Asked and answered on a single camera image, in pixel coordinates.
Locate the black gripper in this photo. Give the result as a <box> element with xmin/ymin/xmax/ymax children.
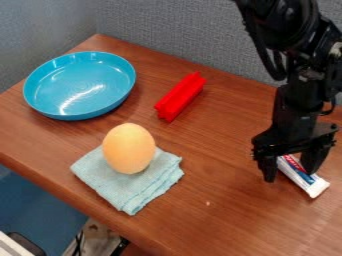
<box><xmin>251</xmin><ymin>84</ymin><xmax>338</xmax><ymax>183</ymax></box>

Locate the white toothpaste tube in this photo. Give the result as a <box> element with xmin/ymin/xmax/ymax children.
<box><xmin>277</xmin><ymin>155</ymin><xmax>330</xmax><ymax>198</ymax></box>

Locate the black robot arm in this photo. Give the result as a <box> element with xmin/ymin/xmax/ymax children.
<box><xmin>233</xmin><ymin>0</ymin><xmax>342</xmax><ymax>182</ymax></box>

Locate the blue plastic plate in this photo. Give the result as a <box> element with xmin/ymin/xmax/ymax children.
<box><xmin>23</xmin><ymin>51</ymin><xmax>137</xmax><ymax>121</ymax></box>

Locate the red plastic block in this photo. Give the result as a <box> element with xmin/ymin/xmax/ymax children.
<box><xmin>154</xmin><ymin>72</ymin><xmax>206</xmax><ymax>122</ymax></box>

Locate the orange egg-shaped ball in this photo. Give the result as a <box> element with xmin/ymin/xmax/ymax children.
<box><xmin>102</xmin><ymin>123</ymin><xmax>157</xmax><ymax>174</ymax></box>

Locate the light blue folded cloth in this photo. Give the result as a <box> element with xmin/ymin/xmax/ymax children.
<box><xmin>71</xmin><ymin>147</ymin><xmax>185</xmax><ymax>216</ymax></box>

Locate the white object at corner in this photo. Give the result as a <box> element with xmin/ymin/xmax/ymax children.
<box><xmin>0</xmin><ymin>231</ymin><xmax>32</xmax><ymax>256</ymax></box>

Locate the black cable under table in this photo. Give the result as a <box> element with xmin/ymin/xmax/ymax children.
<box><xmin>72</xmin><ymin>229</ymin><xmax>87</xmax><ymax>256</ymax></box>

